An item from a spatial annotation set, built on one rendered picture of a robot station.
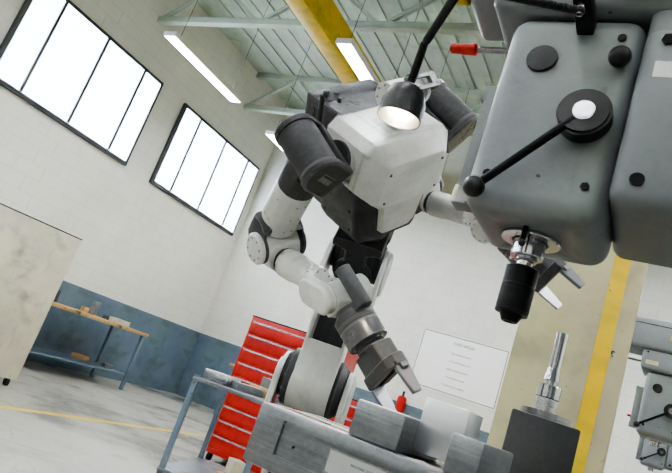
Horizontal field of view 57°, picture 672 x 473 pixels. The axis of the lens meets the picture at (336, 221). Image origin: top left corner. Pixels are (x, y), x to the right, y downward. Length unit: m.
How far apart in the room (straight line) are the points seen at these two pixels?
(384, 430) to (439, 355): 9.70
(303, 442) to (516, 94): 0.56
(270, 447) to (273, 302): 11.06
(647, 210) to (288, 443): 0.52
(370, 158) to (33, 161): 8.23
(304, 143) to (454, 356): 9.16
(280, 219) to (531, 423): 0.67
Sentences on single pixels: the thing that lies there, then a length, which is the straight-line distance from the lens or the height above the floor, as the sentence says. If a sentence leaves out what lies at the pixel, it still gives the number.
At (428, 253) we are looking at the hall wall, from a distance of 10.91.
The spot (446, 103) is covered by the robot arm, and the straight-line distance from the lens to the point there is 1.58.
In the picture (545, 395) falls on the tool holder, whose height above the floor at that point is 1.14.
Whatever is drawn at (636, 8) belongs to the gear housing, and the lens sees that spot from 1.00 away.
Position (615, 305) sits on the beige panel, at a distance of 2.70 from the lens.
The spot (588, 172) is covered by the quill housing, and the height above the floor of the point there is 1.38.
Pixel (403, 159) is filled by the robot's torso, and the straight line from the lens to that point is 1.38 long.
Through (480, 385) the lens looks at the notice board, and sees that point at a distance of 10.18.
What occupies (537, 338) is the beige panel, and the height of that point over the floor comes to 1.47.
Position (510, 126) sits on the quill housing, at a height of 1.44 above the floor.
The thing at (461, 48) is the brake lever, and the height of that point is 1.69.
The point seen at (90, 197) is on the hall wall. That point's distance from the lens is 10.01.
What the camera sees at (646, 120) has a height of 1.45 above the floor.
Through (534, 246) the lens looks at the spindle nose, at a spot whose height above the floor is 1.29.
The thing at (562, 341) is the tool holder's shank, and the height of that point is 1.26.
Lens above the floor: 1.01
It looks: 14 degrees up
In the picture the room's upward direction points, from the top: 20 degrees clockwise
